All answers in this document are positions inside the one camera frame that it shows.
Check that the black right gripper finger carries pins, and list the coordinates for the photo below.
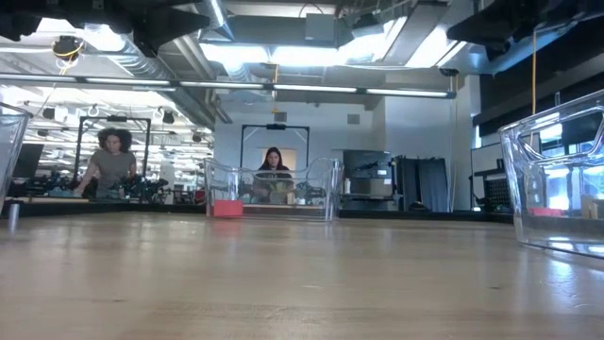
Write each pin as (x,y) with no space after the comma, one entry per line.
(486,33)

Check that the black cabinet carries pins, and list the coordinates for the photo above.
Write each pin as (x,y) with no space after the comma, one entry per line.
(365,172)

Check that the grey wall vent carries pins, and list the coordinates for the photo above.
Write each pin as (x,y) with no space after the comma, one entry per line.
(353,118)
(280,116)

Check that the long ceiling light bar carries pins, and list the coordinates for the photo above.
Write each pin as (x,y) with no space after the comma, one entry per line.
(307,88)

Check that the red plastic bin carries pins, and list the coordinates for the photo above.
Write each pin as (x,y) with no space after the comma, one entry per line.
(545,211)

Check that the dark curtain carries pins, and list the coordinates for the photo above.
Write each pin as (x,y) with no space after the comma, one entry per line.
(424,184)

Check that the black table frame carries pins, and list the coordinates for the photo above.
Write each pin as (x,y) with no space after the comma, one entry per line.
(377,214)

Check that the black monitor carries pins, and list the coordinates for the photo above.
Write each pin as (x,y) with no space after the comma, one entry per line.
(28,163)

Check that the clear plastic bin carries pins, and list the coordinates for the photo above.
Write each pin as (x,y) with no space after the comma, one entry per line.
(222,184)
(519,189)
(9,141)

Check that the person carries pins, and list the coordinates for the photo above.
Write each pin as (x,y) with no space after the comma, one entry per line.
(273,163)
(113,163)

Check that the white bottle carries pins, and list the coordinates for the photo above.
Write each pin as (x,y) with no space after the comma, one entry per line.
(347,186)

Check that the silver ventilation duct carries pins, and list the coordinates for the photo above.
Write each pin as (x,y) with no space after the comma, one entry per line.
(189,56)

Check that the red cube block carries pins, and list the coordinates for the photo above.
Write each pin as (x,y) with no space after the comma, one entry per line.
(226,209)

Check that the black pegboard rack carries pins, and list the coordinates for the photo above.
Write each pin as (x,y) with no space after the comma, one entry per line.
(493,193)

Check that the small grey cylinder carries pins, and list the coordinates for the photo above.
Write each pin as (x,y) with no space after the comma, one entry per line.
(13,217)

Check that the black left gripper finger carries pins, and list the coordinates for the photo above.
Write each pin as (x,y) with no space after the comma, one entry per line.
(165,28)

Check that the round black ceiling device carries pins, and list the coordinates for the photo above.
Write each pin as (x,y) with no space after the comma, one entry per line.
(67,47)

